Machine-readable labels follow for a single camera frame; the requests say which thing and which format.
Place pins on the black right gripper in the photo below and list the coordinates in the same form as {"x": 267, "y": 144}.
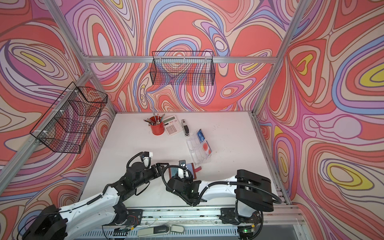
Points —
{"x": 177, "y": 176}

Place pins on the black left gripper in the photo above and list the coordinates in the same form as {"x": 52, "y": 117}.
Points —
{"x": 158, "y": 167}

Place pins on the clear plastic card tray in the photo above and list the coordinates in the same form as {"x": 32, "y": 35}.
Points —
{"x": 196, "y": 150}

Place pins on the red leather card holder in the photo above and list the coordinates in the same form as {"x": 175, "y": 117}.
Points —
{"x": 190, "y": 166}

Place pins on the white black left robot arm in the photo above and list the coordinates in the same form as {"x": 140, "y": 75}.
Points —
{"x": 106, "y": 207}

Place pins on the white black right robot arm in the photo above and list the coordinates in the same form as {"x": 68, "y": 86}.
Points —
{"x": 252, "y": 194}

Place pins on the red credit card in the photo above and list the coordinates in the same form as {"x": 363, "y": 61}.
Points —
{"x": 206, "y": 148}

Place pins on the blue credit card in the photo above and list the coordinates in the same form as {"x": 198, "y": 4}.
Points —
{"x": 201, "y": 136}

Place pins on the red pen cup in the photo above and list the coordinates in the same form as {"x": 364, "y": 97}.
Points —
{"x": 158, "y": 130}

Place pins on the white calculator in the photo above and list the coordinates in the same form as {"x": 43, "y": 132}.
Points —
{"x": 172, "y": 125}

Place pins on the pens in cup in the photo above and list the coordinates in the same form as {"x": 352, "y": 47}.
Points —
{"x": 155, "y": 120}

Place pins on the black silver stapler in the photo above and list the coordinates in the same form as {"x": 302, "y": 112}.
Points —
{"x": 185, "y": 128}

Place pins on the grey foot pedal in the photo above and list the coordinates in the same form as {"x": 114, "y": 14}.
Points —
{"x": 160, "y": 230}

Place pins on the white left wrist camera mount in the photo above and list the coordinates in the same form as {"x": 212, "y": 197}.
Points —
{"x": 146, "y": 159}

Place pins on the black wire basket left wall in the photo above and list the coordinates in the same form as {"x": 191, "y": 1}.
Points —
{"x": 66, "y": 128}

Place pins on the black wire basket wall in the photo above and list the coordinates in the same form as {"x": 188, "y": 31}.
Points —
{"x": 183, "y": 68}
{"x": 66, "y": 128}

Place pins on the black wire basket back wall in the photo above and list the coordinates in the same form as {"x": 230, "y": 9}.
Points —
{"x": 183, "y": 68}

